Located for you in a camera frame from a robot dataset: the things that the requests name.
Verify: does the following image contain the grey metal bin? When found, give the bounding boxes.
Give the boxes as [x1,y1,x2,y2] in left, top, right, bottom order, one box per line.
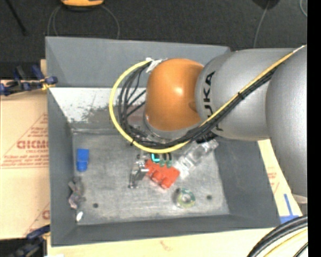
[44,36,281,246]

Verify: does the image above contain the grey and purple toy figure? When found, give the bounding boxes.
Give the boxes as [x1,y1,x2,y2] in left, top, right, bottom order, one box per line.
[67,176,87,209]

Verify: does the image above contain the black cylinder on white bracket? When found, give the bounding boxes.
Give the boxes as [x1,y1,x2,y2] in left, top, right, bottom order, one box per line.
[195,132,217,144]

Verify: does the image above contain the brown cardboard board, red print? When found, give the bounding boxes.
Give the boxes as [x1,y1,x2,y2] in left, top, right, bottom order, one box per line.
[0,59,304,241]

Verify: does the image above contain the green and clear ring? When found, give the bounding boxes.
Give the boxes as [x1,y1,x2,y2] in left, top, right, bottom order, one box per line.
[173,187,196,209]

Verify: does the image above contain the blue toy brick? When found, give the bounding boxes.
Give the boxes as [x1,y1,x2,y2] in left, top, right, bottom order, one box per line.
[75,148,90,172]

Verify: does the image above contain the red toy brick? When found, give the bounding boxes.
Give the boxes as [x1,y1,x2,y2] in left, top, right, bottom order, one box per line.
[144,159,181,190]

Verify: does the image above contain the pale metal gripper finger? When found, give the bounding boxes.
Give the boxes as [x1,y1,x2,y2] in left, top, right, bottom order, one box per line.
[128,163,140,190]
[137,161,150,182]

